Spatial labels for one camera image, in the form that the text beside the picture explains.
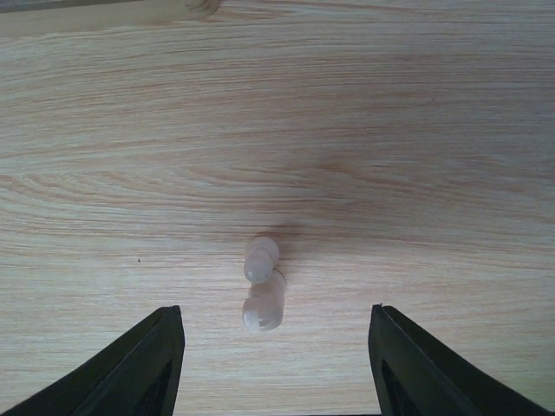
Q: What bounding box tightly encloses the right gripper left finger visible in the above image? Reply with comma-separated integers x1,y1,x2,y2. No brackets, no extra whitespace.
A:
4,305,186,415

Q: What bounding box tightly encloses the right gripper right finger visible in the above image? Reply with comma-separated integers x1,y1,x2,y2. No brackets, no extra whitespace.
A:
368,304,552,415

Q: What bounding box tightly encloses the light chess piece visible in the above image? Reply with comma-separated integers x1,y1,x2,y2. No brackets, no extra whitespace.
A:
244,236,279,284
242,270,286,332

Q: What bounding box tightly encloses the wooden chess board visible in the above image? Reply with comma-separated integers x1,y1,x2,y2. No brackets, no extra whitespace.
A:
1,0,220,36

